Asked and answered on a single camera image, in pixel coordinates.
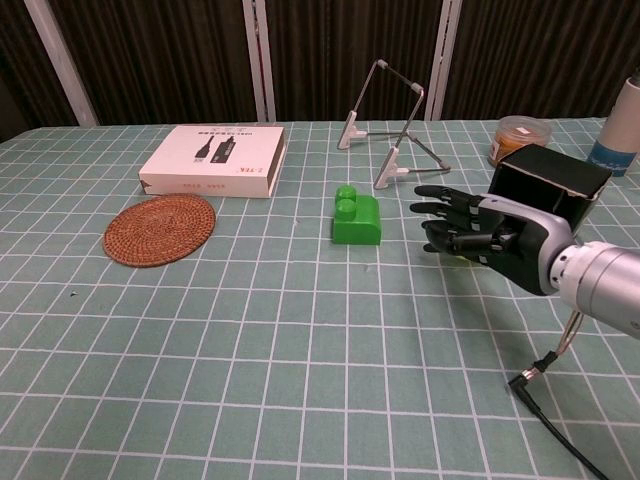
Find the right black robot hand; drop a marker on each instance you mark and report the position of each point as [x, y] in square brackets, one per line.
[520, 240]

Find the yellow tennis ball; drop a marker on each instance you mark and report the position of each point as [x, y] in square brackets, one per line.
[462, 259]

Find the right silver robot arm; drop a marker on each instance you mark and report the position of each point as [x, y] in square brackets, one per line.
[605, 285]

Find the black open cardboard box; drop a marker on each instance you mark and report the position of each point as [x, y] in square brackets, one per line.
[555, 172]

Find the white flat product box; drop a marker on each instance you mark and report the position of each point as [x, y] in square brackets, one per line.
[215, 157]

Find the clear jar with orange contents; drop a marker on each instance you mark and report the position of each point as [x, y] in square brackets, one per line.
[520, 135]

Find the white and blue bottle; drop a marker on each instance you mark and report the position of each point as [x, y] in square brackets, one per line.
[617, 130]

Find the folding metal phone stand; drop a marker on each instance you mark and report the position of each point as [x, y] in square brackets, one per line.
[389, 170]

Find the green toy building block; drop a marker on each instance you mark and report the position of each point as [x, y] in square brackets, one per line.
[359, 227]

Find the green checked tablecloth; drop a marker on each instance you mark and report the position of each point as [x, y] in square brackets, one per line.
[250, 350]

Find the round woven rattan coaster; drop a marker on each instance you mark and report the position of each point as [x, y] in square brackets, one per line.
[160, 230]

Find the dark brown curtain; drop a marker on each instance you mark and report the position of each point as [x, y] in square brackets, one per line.
[165, 55]

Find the white frame post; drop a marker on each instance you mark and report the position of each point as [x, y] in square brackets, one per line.
[442, 60]
[261, 60]
[65, 65]

